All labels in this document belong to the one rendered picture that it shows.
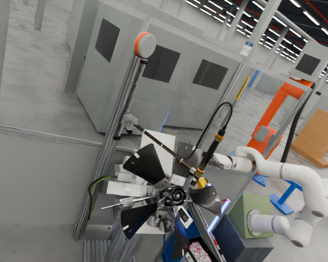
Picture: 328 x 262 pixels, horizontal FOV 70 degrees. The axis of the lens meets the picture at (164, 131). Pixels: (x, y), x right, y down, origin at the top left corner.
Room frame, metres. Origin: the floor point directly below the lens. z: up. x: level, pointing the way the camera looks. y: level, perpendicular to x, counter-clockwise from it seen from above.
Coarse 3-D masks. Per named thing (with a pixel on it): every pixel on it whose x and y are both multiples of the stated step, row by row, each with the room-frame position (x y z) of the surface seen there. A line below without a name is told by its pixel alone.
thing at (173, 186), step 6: (174, 186) 1.16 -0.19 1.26; (180, 186) 1.17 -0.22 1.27; (162, 192) 1.19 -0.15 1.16; (168, 192) 1.13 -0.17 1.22; (174, 192) 1.14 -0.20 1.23; (180, 192) 1.16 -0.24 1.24; (168, 198) 1.11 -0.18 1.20; (174, 198) 1.12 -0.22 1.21; (180, 198) 1.14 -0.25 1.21; (168, 204) 1.18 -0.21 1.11; (174, 204) 1.10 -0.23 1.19; (180, 204) 1.12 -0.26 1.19
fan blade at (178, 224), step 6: (180, 222) 1.14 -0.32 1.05; (180, 228) 1.10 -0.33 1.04; (174, 234) 1.03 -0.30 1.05; (180, 234) 1.07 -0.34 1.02; (174, 240) 1.01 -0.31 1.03; (180, 240) 1.05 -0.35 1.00; (186, 240) 1.12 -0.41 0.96; (174, 246) 0.99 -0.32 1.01; (180, 246) 1.03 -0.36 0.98; (174, 252) 0.98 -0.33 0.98; (180, 252) 1.02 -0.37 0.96; (174, 258) 0.96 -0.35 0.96
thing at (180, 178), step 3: (174, 174) 1.28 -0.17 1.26; (174, 177) 1.26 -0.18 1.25; (177, 177) 1.26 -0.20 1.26; (180, 177) 1.26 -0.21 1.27; (183, 177) 1.26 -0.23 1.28; (171, 180) 1.25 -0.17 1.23; (174, 180) 1.25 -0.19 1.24; (180, 180) 1.24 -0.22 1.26; (183, 180) 1.24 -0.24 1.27; (171, 183) 1.23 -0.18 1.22; (174, 183) 1.23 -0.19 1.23; (177, 183) 1.23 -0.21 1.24; (180, 183) 1.23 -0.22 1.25; (183, 183) 1.22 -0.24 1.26
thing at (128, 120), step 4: (124, 112) 1.53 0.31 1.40; (128, 112) 1.56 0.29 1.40; (124, 116) 1.51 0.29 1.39; (128, 116) 1.51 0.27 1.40; (132, 116) 1.54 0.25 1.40; (124, 120) 1.50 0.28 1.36; (128, 120) 1.49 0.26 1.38; (132, 120) 1.48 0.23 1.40; (136, 120) 1.51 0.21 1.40; (124, 124) 1.49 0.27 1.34; (128, 124) 1.48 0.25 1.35; (132, 124) 1.49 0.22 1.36; (136, 124) 1.53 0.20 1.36; (128, 128) 1.47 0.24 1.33; (132, 128) 1.50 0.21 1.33
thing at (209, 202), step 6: (210, 186) 1.41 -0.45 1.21; (192, 192) 1.28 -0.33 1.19; (198, 192) 1.30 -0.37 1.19; (204, 192) 1.33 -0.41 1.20; (210, 192) 1.35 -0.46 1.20; (216, 192) 1.38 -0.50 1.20; (192, 198) 1.22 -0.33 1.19; (198, 198) 1.25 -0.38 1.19; (204, 198) 1.27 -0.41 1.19; (210, 198) 1.30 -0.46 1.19; (216, 198) 1.33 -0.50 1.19; (198, 204) 1.20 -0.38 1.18; (204, 204) 1.23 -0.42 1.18; (210, 204) 1.26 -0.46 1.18; (216, 204) 1.28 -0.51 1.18; (210, 210) 1.22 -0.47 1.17; (216, 210) 1.25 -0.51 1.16
